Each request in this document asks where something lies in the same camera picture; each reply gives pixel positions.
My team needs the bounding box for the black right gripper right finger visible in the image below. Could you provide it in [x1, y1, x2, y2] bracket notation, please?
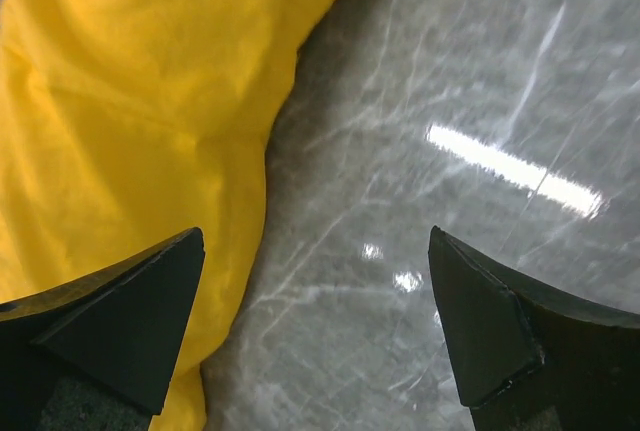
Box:
[428, 227, 639, 430]

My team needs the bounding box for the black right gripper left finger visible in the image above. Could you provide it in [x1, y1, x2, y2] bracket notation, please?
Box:
[1, 228, 205, 430]

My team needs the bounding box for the yellow cartoon pillowcase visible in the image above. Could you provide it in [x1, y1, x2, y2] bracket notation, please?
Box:
[1, 0, 335, 430]

